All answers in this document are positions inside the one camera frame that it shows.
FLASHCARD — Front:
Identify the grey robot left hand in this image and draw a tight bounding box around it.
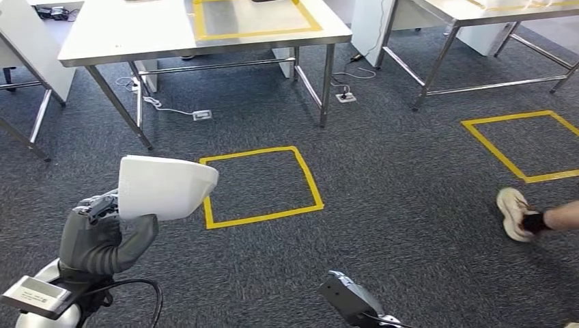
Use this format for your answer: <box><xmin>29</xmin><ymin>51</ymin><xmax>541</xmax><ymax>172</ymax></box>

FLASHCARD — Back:
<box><xmin>59</xmin><ymin>190</ymin><xmax>160</xmax><ymax>277</ymax></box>

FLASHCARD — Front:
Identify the white curved plastic part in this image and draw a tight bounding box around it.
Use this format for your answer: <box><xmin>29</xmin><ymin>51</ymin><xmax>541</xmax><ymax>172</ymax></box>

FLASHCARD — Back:
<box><xmin>117</xmin><ymin>155</ymin><xmax>219</xmax><ymax>223</ymax></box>

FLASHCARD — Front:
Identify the yellow floor tape square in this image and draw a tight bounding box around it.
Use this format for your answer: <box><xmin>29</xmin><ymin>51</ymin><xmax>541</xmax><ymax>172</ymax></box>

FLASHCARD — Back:
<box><xmin>460</xmin><ymin>109</ymin><xmax>579</xmax><ymax>185</ymax></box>
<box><xmin>199</xmin><ymin>146</ymin><xmax>325</xmax><ymax>230</ymax></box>

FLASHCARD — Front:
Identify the steel table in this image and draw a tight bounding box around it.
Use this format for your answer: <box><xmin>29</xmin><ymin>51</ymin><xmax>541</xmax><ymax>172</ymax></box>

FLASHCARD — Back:
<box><xmin>0</xmin><ymin>27</ymin><xmax>66</xmax><ymax>163</ymax></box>
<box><xmin>57</xmin><ymin>0</ymin><xmax>353</xmax><ymax>152</ymax></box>

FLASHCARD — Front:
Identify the black battery charger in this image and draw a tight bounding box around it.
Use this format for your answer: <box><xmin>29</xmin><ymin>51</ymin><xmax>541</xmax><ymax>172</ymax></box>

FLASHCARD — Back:
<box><xmin>36</xmin><ymin>5</ymin><xmax>71</xmax><ymax>21</ymax></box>

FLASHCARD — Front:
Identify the yellow table tape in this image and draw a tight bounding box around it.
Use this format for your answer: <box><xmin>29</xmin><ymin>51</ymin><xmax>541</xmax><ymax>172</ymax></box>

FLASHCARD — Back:
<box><xmin>192</xmin><ymin>0</ymin><xmax>324</xmax><ymax>42</ymax></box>

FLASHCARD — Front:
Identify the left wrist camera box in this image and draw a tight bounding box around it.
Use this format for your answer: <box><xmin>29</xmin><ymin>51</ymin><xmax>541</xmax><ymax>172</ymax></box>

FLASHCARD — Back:
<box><xmin>0</xmin><ymin>275</ymin><xmax>73</xmax><ymax>321</ymax></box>

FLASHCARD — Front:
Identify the black cable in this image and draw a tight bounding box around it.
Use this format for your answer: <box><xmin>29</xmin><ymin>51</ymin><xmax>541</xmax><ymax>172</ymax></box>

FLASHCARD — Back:
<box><xmin>85</xmin><ymin>278</ymin><xmax>164</xmax><ymax>328</ymax></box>

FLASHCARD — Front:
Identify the white cable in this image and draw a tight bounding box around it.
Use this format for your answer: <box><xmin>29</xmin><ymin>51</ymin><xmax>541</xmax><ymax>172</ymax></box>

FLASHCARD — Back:
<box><xmin>330</xmin><ymin>66</ymin><xmax>377</xmax><ymax>92</ymax></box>
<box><xmin>142</xmin><ymin>96</ymin><xmax>195</xmax><ymax>116</ymax></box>

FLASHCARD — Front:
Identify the steel table frame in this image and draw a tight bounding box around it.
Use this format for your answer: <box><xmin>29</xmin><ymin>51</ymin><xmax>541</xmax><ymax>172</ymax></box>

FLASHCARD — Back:
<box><xmin>375</xmin><ymin>0</ymin><xmax>579</xmax><ymax>112</ymax></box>

